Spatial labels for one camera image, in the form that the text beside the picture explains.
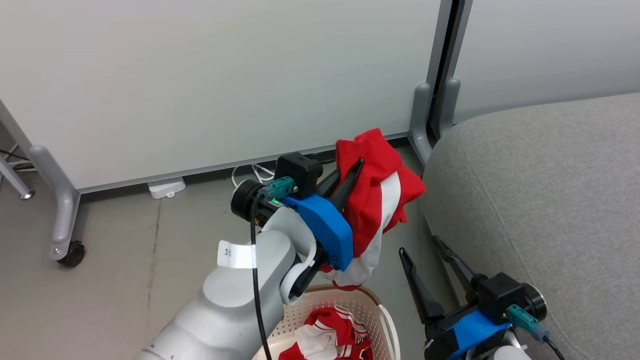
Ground thin black floor cable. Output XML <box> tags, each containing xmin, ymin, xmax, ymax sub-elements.
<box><xmin>0</xmin><ymin>148</ymin><xmax>32</xmax><ymax>164</ymax></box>

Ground grey partition foot with caster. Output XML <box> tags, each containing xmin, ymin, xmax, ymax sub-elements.
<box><xmin>29</xmin><ymin>145</ymin><xmax>86</xmax><ymax>268</ymax></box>

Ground metal table leg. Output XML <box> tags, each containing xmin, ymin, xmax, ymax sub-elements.
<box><xmin>0</xmin><ymin>156</ymin><xmax>35</xmax><ymax>200</ymax></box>

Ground white paper label tag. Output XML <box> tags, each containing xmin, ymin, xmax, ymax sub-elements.
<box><xmin>217</xmin><ymin>240</ymin><xmax>257</xmax><ymax>270</ymax></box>

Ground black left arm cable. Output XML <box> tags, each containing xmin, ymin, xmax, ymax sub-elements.
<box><xmin>249</xmin><ymin>192</ymin><xmax>274</xmax><ymax>360</ymax></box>

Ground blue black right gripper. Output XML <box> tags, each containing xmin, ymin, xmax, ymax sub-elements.
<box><xmin>398</xmin><ymin>235</ymin><xmax>547</xmax><ymax>360</ymax></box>

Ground teal left cable connector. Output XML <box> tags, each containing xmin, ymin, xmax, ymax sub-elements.
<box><xmin>257</xmin><ymin>176</ymin><xmax>299</xmax><ymax>202</ymax></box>

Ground white power adapter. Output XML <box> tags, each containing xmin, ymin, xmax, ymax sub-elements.
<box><xmin>147</xmin><ymin>176</ymin><xmax>187</xmax><ymax>200</ymax></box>

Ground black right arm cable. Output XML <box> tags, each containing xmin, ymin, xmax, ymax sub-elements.
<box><xmin>542</xmin><ymin>335</ymin><xmax>567</xmax><ymax>360</ymax></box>

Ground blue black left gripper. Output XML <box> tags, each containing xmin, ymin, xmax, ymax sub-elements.
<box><xmin>231</xmin><ymin>158</ymin><xmax>364</xmax><ymax>272</ymax></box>

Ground red shorts with white stripe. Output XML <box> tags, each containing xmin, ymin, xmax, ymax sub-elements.
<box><xmin>320</xmin><ymin>128</ymin><xmax>427</xmax><ymax>292</ymax></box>

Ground white floor cable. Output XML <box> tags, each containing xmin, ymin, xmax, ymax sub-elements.
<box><xmin>231</xmin><ymin>162</ymin><xmax>277</xmax><ymax>189</ymax></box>

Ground teal cable connector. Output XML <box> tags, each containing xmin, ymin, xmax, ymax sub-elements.
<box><xmin>257</xmin><ymin>176</ymin><xmax>299</xmax><ymax>202</ymax></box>
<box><xmin>505</xmin><ymin>304</ymin><xmax>549</xmax><ymax>342</ymax></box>

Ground wide white partition panel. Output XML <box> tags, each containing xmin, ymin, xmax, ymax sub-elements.
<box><xmin>0</xmin><ymin>0</ymin><xmax>453</xmax><ymax>195</ymax></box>

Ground cream perforated laundry basket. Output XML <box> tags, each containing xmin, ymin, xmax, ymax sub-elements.
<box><xmin>252</xmin><ymin>284</ymin><xmax>401</xmax><ymax>360</ymax></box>

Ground narrow white partition panel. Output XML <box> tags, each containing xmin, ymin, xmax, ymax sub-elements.
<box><xmin>440</xmin><ymin>0</ymin><xmax>640</xmax><ymax>125</ymax></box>

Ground red and white jersey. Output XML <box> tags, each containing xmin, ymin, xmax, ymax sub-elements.
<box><xmin>278</xmin><ymin>306</ymin><xmax>375</xmax><ymax>360</ymax></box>

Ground teal right cable connector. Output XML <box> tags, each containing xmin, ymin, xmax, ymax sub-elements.
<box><xmin>505</xmin><ymin>304</ymin><xmax>549</xmax><ymax>342</ymax></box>

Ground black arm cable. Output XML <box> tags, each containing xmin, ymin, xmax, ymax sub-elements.
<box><xmin>249</xmin><ymin>192</ymin><xmax>274</xmax><ymax>360</ymax></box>
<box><xmin>542</xmin><ymin>335</ymin><xmax>567</xmax><ymax>360</ymax></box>

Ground grey fabric sofa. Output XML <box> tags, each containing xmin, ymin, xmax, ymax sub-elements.
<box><xmin>420</xmin><ymin>92</ymin><xmax>640</xmax><ymax>360</ymax></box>

